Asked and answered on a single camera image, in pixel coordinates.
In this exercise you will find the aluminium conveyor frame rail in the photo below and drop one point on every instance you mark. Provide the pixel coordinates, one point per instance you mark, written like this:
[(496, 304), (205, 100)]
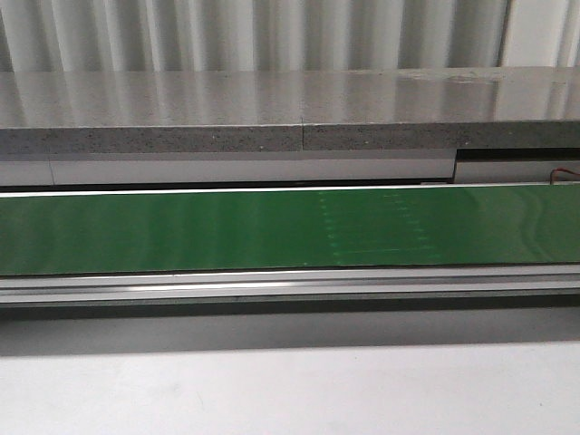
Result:
[(286, 286)]

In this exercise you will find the green conveyor belt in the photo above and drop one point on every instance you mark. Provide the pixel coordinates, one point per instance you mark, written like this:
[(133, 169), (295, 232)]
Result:
[(192, 231)]

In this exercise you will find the grey speckled stone counter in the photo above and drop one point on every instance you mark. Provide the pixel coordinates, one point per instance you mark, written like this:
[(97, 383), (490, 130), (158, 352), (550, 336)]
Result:
[(154, 112)]

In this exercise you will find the white pleated curtain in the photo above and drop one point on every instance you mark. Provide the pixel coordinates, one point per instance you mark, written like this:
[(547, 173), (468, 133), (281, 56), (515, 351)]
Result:
[(68, 36)]

